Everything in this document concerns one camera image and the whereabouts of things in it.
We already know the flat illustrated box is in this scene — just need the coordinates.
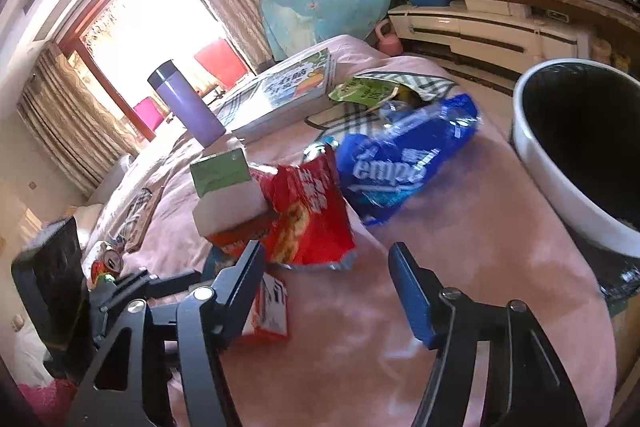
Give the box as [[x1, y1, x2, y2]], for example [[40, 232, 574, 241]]
[[215, 48, 337, 142]]

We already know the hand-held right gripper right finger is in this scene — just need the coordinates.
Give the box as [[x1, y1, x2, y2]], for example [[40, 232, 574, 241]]
[[388, 241, 589, 427]]

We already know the green snack packet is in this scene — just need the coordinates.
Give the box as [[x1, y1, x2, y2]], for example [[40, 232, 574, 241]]
[[327, 76, 401, 108]]

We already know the pink kettlebell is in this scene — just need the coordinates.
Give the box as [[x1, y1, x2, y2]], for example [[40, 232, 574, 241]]
[[376, 19, 403, 56]]

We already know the pink fuzzy clothing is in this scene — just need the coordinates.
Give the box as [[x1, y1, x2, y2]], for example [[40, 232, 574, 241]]
[[17, 379, 78, 427]]

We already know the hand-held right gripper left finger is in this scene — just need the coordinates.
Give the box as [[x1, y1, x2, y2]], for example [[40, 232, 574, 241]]
[[65, 240, 267, 427]]

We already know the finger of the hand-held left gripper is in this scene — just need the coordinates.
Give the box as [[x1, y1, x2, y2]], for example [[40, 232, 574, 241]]
[[91, 252, 237, 309], [145, 306, 182, 360]]

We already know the plaid cloth bag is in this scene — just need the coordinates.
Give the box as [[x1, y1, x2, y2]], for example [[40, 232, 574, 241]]
[[305, 69, 456, 148]]

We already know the white television cabinet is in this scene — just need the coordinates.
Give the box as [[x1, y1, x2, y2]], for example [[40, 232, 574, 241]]
[[387, 0, 640, 75]]

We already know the white rimmed black trash bin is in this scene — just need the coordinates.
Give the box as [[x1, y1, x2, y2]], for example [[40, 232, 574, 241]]
[[510, 57, 640, 258]]

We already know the red chair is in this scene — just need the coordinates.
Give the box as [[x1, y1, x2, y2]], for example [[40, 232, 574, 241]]
[[194, 38, 249, 90]]

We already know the green and white carton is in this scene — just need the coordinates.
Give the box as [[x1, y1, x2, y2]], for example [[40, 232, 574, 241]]
[[190, 146, 281, 238]]

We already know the small red white packet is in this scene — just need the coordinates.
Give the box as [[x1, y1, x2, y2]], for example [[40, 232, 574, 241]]
[[240, 271, 291, 348]]

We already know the light blue floral cloth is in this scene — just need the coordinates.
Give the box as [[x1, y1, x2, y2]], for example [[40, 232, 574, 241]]
[[259, 0, 393, 60]]

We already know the purple thermos bottle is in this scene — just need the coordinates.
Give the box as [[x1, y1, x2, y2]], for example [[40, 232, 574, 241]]
[[147, 59, 227, 148]]

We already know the magenta stool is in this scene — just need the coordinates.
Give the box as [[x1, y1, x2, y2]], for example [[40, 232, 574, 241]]
[[132, 97, 166, 132]]

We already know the blue plastic packet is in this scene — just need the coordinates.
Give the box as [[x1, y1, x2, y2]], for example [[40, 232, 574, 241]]
[[334, 93, 482, 228]]

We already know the red snack bag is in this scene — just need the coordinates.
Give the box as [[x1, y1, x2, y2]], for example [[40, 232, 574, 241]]
[[206, 149, 357, 274]]

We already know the red drink can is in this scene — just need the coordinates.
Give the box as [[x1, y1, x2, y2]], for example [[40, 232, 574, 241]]
[[89, 241, 124, 290]]

